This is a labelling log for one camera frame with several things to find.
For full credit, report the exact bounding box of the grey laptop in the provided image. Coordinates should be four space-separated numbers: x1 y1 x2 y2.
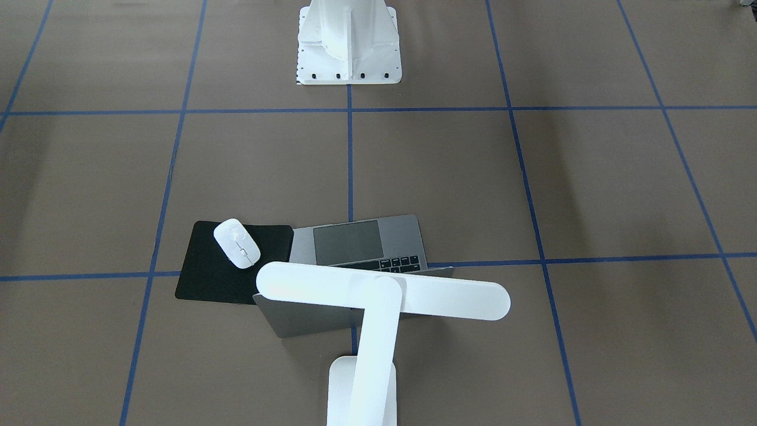
254 215 454 338

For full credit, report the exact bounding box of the white computer mouse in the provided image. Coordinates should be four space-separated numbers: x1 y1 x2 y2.
213 218 261 269

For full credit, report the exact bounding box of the black mouse pad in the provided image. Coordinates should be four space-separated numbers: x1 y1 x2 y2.
174 221 294 305

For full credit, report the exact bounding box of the white desk lamp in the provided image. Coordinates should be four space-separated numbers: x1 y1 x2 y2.
256 262 511 425

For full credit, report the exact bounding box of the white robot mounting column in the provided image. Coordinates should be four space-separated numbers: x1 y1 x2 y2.
296 1 403 85

